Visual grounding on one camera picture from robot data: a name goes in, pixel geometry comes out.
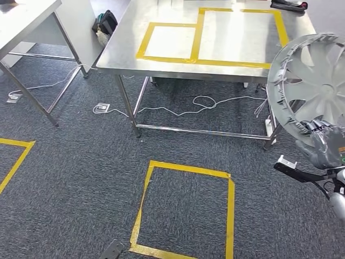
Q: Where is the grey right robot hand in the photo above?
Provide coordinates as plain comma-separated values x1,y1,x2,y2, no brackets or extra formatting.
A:
295,119,345,171

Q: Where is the silver wheel hubcap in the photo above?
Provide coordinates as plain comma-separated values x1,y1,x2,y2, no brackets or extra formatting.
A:
267,33,345,147

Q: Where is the stainless steel workbench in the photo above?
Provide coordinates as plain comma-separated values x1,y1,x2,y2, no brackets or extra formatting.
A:
96,0,317,151

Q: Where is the white power strip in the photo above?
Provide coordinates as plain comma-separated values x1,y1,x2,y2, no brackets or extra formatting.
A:
265,119,276,146

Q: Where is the yellow floor tape square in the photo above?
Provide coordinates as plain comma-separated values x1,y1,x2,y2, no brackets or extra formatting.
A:
129,160,236,259

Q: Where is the black folded pouch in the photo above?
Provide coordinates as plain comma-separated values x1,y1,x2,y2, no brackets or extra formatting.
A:
270,0,308,14

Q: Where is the white floor socket box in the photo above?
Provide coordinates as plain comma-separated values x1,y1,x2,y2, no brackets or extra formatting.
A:
93,103,111,114
7,93,23,104

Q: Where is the black bag with tassel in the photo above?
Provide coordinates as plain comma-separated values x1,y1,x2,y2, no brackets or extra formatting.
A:
92,9,118,49

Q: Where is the white panel desk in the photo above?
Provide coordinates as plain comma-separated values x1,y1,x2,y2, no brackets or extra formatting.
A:
0,0,104,128

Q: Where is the white floor cable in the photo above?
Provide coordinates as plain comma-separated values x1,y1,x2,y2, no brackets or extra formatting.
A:
8,64,98,101
93,94,270,119

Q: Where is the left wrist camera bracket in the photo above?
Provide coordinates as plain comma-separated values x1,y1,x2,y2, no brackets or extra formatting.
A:
99,239,125,259

